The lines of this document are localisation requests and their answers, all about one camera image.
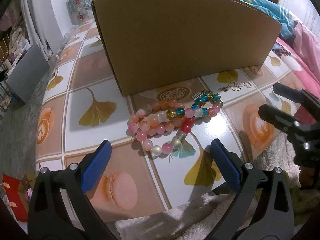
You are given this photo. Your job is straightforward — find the brown cardboard box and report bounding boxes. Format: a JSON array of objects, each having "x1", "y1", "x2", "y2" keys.
[{"x1": 90, "y1": 0, "x2": 282, "y2": 97}]

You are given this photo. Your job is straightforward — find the white green fluffy blanket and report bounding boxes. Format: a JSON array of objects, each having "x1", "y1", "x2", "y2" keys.
[{"x1": 114, "y1": 130, "x2": 320, "y2": 240}]

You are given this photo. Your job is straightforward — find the pink hanging garment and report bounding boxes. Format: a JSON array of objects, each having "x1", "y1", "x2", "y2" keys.
[{"x1": 0, "y1": 5, "x2": 15, "y2": 30}]

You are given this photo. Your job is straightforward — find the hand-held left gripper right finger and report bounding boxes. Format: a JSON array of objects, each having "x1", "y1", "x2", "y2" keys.
[{"x1": 204, "y1": 139, "x2": 295, "y2": 240}]

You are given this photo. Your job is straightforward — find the brown paper bag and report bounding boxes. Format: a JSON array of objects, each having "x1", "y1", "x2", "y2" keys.
[{"x1": 17, "y1": 172, "x2": 38, "y2": 205}]

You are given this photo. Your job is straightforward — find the pink floral bedspread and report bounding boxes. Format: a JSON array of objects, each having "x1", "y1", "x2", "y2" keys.
[{"x1": 269, "y1": 36, "x2": 320, "y2": 93}]

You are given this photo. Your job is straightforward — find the pale cloth pile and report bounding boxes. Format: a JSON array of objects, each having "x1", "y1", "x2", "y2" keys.
[{"x1": 10, "y1": 27, "x2": 33, "y2": 55}]

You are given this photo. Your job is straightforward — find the white plastic bag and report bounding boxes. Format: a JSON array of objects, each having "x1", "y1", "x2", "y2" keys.
[{"x1": 64, "y1": 25, "x2": 78, "y2": 40}]

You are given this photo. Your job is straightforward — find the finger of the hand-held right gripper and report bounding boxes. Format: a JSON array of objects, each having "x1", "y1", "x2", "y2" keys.
[
  {"x1": 273, "y1": 82, "x2": 320, "y2": 124},
  {"x1": 258, "y1": 104, "x2": 320, "y2": 150}
]

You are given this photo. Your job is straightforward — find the blue blanket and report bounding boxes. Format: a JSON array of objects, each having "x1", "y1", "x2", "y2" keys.
[{"x1": 230, "y1": 0, "x2": 299, "y2": 39}]

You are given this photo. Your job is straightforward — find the metal railing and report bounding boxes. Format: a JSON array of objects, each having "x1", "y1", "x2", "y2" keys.
[{"x1": 0, "y1": 37, "x2": 15, "y2": 110}]

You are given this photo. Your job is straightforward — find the grey patchwork cloth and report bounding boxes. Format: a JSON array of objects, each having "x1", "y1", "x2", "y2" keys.
[{"x1": 67, "y1": 0, "x2": 88, "y2": 23}]

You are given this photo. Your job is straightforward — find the white curtain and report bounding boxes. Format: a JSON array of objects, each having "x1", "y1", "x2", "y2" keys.
[{"x1": 20, "y1": 0, "x2": 63, "y2": 58}]

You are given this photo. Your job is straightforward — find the pink white red bead bracelet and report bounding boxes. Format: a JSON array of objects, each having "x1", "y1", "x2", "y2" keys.
[{"x1": 136, "y1": 116, "x2": 193, "y2": 153}]

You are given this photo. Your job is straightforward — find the red gift bag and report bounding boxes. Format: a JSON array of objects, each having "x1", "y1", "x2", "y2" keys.
[{"x1": 2, "y1": 174, "x2": 28, "y2": 222}]

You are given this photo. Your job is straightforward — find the silver butterfly keychain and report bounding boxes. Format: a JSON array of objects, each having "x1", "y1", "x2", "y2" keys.
[{"x1": 218, "y1": 81, "x2": 251, "y2": 92}]

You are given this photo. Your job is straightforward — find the pale pink quilt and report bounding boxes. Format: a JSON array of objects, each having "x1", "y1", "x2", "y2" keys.
[{"x1": 292, "y1": 21, "x2": 320, "y2": 63}]

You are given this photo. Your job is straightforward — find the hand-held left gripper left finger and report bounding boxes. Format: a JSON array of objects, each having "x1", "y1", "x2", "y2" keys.
[{"x1": 27, "y1": 140, "x2": 118, "y2": 240}]

